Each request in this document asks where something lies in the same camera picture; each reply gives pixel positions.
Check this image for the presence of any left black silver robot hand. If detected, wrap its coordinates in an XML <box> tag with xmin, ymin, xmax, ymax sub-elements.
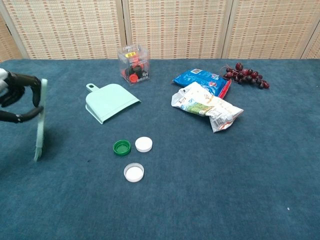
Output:
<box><xmin>0</xmin><ymin>68</ymin><xmax>45</xmax><ymax>124</ymax></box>

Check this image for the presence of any green bottle cap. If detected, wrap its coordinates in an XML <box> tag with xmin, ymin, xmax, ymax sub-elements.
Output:
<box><xmin>112</xmin><ymin>139</ymin><xmax>132</xmax><ymax>156</ymax></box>

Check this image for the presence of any white bottle cap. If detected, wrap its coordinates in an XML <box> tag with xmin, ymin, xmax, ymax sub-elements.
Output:
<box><xmin>123</xmin><ymin>162</ymin><xmax>145</xmax><ymax>183</ymax></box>
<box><xmin>134</xmin><ymin>136</ymin><xmax>154</xmax><ymax>153</ymax></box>

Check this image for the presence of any woven bamboo screen panel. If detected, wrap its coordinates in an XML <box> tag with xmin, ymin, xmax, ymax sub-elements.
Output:
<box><xmin>222</xmin><ymin>0</ymin><xmax>320</xmax><ymax>60</ymax></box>
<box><xmin>0</xmin><ymin>0</ymin><xmax>128</xmax><ymax>60</ymax></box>
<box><xmin>122</xmin><ymin>0</ymin><xmax>235</xmax><ymax>60</ymax></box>
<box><xmin>0</xmin><ymin>14</ymin><xmax>28</xmax><ymax>63</ymax></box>
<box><xmin>301</xmin><ymin>22</ymin><xmax>320</xmax><ymax>60</ymax></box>

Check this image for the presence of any mint green dustpan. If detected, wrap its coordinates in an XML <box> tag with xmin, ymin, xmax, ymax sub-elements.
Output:
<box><xmin>85</xmin><ymin>83</ymin><xmax>142</xmax><ymax>125</ymax></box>

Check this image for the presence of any clear plastic box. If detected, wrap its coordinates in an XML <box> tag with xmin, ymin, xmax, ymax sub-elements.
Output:
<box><xmin>116</xmin><ymin>44</ymin><xmax>152</xmax><ymax>87</ymax></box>

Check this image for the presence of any blue snack bag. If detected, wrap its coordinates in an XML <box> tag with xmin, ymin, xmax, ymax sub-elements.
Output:
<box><xmin>172</xmin><ymin>67</ymin><xmax>233</xmax><ymax>99</ymax></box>

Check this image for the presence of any white snack bag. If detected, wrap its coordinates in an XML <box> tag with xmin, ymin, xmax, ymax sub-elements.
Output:
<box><xmin>170</xmin><ymin>81</ymin><xmax>245</xmax><ymax>134</ymax></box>

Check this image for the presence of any blue table cloth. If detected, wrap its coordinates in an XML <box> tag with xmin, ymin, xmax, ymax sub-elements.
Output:
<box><xmin>0</xmin><ymin>58</ymin><xmax>320</xmax><ymax>240</ymax></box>

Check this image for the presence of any dark red grape bunch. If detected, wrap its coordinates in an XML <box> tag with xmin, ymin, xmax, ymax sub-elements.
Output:
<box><xmin>219</xmin><ymin>62</ymin><xmax>270</xmax><ymax>90</ymax></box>

